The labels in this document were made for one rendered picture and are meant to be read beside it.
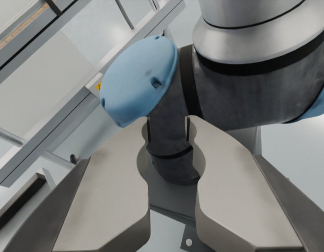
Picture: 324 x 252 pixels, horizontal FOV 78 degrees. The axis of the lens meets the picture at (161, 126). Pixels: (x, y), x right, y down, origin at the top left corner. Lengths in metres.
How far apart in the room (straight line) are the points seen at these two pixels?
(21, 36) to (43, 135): 0.53
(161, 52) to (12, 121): 1.76
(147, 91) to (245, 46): 0.10
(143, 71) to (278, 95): 0.14
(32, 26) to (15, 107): 0.88
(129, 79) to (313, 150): 1.15
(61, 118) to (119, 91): 1.09
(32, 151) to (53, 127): 0.18
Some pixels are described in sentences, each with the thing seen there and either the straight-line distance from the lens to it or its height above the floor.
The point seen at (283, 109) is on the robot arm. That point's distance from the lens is 0.23.
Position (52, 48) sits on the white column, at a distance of 1.81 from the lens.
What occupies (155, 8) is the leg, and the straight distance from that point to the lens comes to 1.48.
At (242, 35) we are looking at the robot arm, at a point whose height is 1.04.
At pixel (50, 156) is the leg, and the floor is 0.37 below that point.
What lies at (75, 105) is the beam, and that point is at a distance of 1.31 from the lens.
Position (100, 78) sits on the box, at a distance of 1.25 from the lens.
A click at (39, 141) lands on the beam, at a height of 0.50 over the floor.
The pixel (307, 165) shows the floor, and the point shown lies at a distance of 1.25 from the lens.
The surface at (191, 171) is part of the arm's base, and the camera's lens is 0.35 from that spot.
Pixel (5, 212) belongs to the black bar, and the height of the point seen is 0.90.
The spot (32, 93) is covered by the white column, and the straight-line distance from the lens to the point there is 1.86.
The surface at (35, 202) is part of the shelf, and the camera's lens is 0.48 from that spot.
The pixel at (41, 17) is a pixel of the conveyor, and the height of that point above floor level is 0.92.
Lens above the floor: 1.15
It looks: 50 degrees down
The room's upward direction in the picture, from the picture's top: 38 degrees counter-clockwise
